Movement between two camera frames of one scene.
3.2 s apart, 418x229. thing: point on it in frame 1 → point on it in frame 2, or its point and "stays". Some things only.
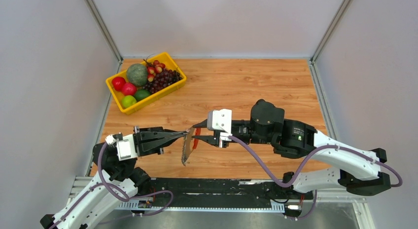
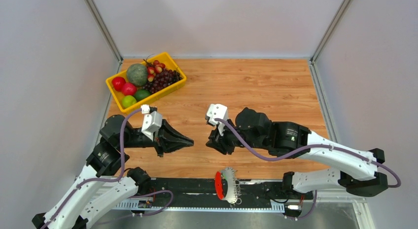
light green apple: [127, 100] stays
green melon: [137, 74] stays
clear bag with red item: [197, 132] → [231, 196]
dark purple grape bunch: [163, 79] stays
